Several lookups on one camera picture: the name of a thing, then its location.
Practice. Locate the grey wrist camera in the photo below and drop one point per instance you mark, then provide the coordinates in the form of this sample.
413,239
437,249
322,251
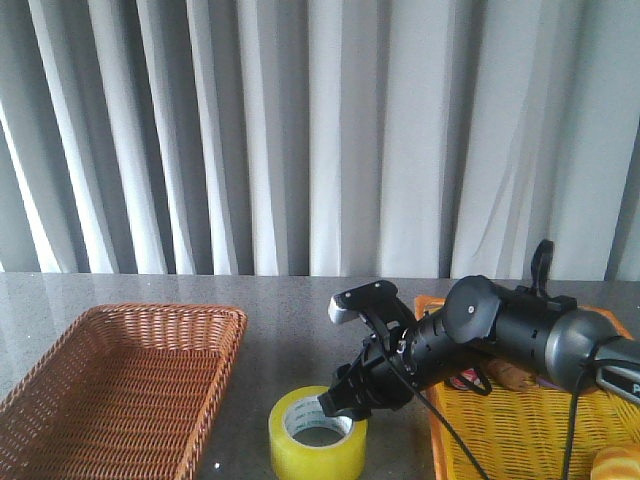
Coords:
377,304

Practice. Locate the toy croissant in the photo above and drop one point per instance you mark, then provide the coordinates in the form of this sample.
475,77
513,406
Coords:
616,463

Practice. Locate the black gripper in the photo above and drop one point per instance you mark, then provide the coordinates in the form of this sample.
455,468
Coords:
375,380

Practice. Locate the yellow woven basket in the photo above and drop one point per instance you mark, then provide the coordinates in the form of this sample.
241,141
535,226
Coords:
522,435

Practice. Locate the yellow transparent tape roll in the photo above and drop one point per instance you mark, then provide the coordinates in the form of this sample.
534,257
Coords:
300,410

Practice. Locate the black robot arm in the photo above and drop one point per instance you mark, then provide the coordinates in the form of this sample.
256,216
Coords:
572,348

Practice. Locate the brown toy animal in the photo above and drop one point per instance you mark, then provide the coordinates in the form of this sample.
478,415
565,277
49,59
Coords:
509,376

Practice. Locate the white grey curtain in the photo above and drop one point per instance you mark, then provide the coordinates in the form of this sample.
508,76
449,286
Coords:
329,138

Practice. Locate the small blue white can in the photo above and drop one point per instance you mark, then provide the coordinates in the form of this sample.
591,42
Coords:
472,380

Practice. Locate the brown woven basket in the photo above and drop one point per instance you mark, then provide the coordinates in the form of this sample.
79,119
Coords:
129,391

